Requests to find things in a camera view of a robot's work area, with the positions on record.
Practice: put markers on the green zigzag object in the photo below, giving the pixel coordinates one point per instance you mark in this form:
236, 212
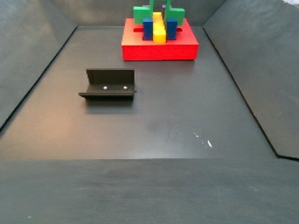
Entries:
144, 12

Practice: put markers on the black angled fixture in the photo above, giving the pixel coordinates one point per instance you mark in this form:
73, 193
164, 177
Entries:
110, 83

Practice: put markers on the red base board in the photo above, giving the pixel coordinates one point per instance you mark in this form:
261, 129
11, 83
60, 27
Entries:
140, 50

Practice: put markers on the yellow long block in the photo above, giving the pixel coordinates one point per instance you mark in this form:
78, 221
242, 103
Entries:
160, 30

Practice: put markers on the blue block left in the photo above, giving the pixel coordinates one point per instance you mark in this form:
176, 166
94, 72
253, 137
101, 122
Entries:
148, 29

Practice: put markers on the blue block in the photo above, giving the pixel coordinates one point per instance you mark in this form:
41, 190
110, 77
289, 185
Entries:
172, 25
148, 29

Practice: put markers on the blue block right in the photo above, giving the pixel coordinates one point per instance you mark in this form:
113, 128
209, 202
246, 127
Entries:
172, 25

